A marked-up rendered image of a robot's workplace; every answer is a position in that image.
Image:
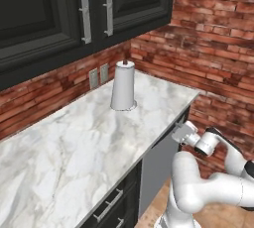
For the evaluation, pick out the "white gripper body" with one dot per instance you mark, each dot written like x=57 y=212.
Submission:
x=182 y=133

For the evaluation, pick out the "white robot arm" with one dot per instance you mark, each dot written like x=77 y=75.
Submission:
x=198 y=185

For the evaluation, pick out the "grey dishwasher door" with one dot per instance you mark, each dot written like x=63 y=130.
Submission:
x=158 y=169

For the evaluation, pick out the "black drawer front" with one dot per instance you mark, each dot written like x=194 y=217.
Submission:
x=129 y=213
x=129 y=185

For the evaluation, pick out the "white paper towel roll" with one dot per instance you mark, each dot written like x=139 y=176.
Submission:
x=123 y=86

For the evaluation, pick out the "paper towel holder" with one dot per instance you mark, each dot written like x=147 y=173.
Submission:
x=125 y=62

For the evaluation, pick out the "grey wall socket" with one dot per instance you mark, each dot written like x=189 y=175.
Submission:
x=94 y=78
x=104 y=73

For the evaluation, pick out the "black wall cupboard door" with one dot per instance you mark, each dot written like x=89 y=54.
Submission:
x=142 y=0
x=33 y=14

